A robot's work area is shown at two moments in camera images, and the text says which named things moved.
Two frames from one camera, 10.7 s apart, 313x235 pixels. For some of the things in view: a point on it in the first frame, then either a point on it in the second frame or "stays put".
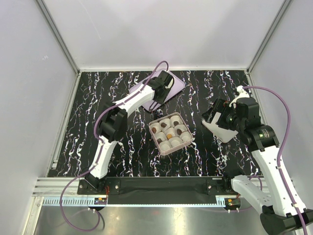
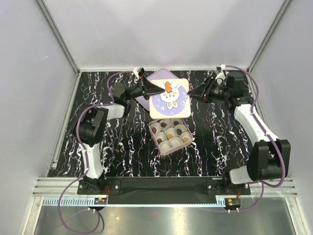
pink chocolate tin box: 169,133 stays put
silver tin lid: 225,135 to 174,102
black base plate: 162,190 stays put
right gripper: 222,106 to 204,90
